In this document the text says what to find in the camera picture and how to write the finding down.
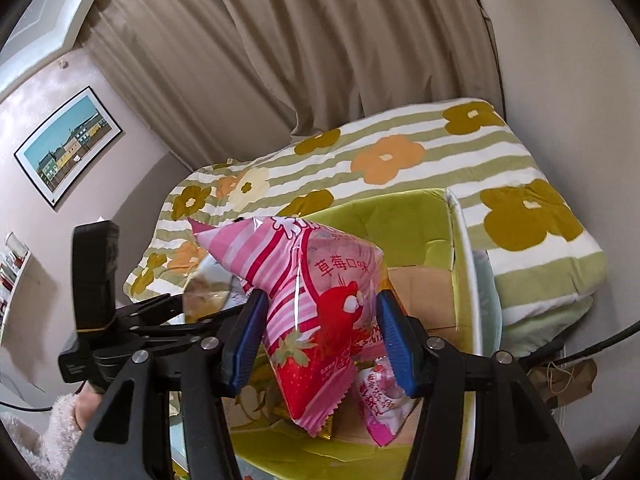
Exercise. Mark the small pink snack packet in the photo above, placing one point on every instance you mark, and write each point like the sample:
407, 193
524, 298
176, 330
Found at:
382, 410

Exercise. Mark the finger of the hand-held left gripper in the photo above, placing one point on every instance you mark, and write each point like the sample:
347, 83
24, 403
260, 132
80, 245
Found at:
152, 306
175, 331

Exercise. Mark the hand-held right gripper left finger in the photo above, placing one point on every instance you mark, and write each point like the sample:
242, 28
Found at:
244, 342

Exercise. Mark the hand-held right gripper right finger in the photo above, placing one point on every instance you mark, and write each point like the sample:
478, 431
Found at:
398, 345

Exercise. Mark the striped floral blanket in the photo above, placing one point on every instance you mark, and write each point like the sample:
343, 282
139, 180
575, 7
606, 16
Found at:
425, 127

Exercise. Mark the green cardboard box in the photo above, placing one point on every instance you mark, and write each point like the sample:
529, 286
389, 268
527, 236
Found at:
400, 220

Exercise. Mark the small wall hook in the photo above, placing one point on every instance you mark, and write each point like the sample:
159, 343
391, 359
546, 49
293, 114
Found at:
63, 62

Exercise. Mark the person's left forearm fluffy sleeve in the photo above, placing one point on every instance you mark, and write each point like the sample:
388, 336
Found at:
35, 435

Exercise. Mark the pink strawberry snack packet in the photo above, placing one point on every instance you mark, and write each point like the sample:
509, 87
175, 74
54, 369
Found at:
300, 310

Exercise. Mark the white wall shelf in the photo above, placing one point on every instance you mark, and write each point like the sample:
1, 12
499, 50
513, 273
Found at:
14, 260

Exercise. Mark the brown paper bag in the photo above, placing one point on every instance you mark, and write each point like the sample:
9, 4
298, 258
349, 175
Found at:
575, 377

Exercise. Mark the beige curtain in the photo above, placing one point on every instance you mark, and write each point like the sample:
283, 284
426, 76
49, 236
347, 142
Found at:
300, 35

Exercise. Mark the yellow green snack packet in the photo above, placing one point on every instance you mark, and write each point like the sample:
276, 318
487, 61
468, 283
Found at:
257, 397

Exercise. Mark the framed picture of houses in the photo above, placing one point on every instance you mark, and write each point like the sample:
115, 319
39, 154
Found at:
65, 150

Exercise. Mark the clear snack packet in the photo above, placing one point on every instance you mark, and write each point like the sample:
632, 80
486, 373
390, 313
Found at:
212, 287

